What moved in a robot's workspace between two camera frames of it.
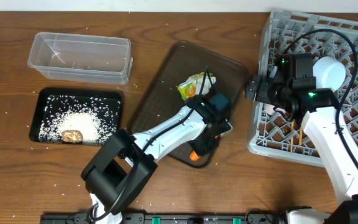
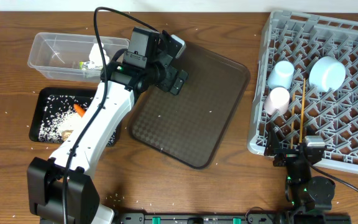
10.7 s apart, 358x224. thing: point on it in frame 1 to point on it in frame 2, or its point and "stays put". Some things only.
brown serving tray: [161, 98] stays put
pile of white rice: [96, 118] stays put
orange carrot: [194, 156] to [79, 110]
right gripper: [265, 82] to [273, 149]
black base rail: [171, 218] stays put
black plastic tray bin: [72, 116] stays put
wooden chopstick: [292, 137] stays put
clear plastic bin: [86, 58] stays put
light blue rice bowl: [330, 73] stays put
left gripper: [204, 147] to [176, 83]
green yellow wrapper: [192, 86] to [95, 61]
